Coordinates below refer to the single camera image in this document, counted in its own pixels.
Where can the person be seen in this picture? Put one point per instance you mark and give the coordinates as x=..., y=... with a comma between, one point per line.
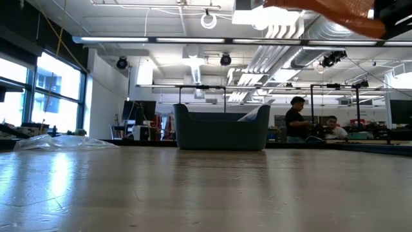
x=336, y=130
x=294, y=122

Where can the black computer monitor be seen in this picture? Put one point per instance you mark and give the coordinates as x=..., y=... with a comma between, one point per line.
x=402, y=111
x=141, y=109

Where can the black aluminium table frame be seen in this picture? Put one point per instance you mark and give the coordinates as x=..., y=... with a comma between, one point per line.
x=354, y=146

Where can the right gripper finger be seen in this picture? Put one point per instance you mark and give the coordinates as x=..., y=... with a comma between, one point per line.
x=399, y=30
x=392, y=8

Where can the black stand pole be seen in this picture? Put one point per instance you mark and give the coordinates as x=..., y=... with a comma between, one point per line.
x=358, y=106
x=312, y=106

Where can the white box device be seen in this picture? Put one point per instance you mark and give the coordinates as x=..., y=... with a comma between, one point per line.
x=140, y=132

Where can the dark teal plastic bin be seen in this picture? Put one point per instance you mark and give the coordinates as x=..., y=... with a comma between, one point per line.
x=219, y=132

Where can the long ceiling light strip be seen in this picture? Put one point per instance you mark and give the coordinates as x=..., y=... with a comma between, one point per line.
x=190, y=40
x=112, y=39

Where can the large framed window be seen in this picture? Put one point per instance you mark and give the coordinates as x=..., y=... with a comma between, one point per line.
x=58, y=80

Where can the cluttered window bench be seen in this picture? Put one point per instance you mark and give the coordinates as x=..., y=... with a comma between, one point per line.
x=29, y=130

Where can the black ceiling camera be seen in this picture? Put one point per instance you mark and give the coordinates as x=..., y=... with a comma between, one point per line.
x=331, y=59

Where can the cluttered workbench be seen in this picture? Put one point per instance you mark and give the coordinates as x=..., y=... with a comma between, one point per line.
x=370, y=132

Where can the black round ceiling device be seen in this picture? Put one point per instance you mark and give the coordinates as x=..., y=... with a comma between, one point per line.
x=122, y=63
x=225, y=60

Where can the orange elastic bandage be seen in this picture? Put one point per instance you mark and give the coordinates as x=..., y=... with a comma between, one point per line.
x=338, y=13

